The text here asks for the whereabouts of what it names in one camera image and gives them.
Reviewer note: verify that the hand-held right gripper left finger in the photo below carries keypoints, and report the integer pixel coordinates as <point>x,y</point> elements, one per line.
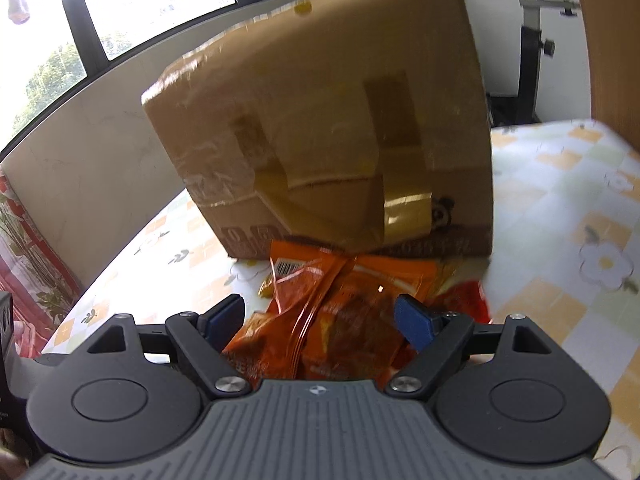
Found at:
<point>225,316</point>

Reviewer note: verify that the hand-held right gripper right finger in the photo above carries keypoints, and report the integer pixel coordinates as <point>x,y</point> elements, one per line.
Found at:
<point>412,322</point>

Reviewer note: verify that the orange snack bag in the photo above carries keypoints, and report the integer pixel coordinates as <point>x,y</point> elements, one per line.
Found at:
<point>330,320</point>

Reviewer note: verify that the brown cardboard box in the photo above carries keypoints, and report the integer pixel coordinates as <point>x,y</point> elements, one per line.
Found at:
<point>325,120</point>

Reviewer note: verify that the red snack bag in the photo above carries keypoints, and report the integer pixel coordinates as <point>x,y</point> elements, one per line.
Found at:
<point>462,300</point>

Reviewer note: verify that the red floral cloth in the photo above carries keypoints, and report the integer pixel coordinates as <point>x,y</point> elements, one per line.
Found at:
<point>35,260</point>

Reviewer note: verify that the exercise bike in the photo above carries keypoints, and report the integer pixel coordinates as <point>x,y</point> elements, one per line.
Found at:
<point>535,50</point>

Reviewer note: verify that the large black-framed window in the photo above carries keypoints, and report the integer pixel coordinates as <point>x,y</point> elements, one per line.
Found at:
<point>115,15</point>

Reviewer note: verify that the wooden cabinet panel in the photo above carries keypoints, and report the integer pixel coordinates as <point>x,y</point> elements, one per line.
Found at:
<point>612,45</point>

